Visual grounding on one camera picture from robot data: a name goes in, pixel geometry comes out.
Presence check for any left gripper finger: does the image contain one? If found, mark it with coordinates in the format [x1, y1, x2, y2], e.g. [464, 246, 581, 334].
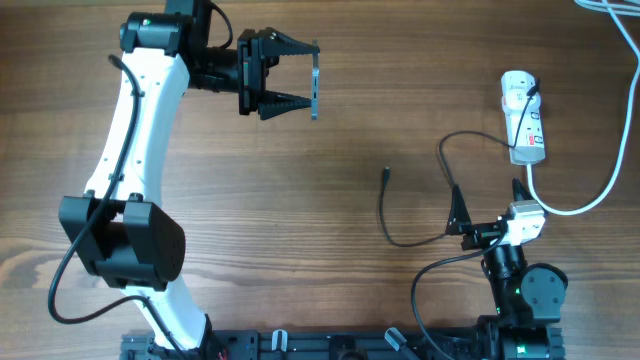
[269, 29, 320, 63]
[258, 91, 311, 120]

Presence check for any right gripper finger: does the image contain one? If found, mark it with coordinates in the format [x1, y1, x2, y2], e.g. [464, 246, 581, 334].
[445, 184, 472, 236]
[512, 178, 533, 202]

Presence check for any turquoise screen smartphone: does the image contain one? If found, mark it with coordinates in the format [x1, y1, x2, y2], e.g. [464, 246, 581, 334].
[311, 52, 320, 121]

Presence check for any black USB charging cable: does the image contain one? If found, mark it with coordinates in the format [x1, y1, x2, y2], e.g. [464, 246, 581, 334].
[377, 77, 542, 249]

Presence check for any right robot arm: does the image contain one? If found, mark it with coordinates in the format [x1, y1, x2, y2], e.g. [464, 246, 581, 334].
[445, 179, 568, 360]

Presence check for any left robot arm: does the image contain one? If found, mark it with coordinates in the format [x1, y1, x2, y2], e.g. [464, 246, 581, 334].
[59, 0, 320, 359]

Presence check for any white charger adapter plug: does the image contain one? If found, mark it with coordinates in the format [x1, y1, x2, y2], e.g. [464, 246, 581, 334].
[502, 88, 541, 114]

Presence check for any white power strip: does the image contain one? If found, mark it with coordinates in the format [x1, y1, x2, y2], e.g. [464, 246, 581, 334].
[501, 70, 546, 166]

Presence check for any right camera black cable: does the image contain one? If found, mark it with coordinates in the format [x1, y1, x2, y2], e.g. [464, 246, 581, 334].
[410, 227, 509, 360]

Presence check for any camera black cable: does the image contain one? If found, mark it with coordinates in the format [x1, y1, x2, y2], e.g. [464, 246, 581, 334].
[410, 227, 509, 360]
[47, 54, 189, 360]

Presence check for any white power strip cord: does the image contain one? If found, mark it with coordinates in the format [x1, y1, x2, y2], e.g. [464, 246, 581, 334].
[525, 0, 640, 217]

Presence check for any left camera black cable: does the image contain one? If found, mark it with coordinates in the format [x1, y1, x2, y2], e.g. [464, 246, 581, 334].
[47, 54, 189, 360]

